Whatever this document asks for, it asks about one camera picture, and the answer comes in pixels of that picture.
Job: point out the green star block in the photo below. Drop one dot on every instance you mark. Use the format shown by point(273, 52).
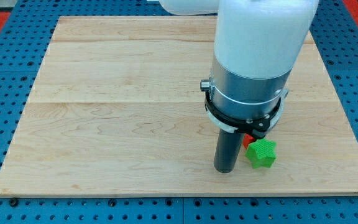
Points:
point(261, 153)

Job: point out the red block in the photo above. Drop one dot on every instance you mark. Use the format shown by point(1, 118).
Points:
point(248, 139)

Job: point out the light wooden board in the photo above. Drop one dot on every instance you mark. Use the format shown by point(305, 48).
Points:
point(116, 111)

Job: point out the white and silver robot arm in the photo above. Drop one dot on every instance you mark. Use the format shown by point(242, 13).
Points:
point(256, 45)

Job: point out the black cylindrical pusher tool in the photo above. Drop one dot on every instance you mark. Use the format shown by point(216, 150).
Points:
point(227, 150)

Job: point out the blue perforated metal table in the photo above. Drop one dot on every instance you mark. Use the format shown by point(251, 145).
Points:
point(23, 42)

